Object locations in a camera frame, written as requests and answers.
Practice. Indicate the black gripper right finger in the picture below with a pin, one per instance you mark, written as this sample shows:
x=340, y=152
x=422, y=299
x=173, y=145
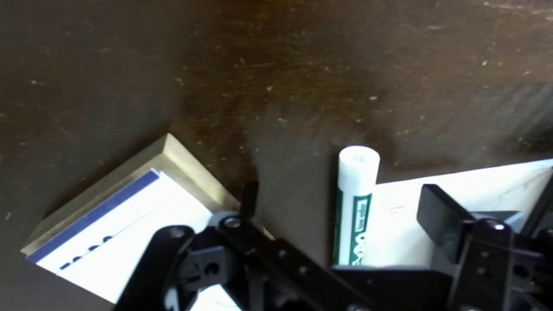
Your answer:
x=494, y=270

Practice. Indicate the white green marker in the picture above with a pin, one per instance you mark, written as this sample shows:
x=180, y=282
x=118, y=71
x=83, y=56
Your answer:
x=356, y=173

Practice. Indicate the white square card box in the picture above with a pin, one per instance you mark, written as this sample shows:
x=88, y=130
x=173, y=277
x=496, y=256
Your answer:
x=131, y=230
x=216, y=299

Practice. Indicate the beige paper pad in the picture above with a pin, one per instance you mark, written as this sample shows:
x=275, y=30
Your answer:
x=460, y=201

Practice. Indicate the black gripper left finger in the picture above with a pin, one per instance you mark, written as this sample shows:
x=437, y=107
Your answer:
x=190, y=277

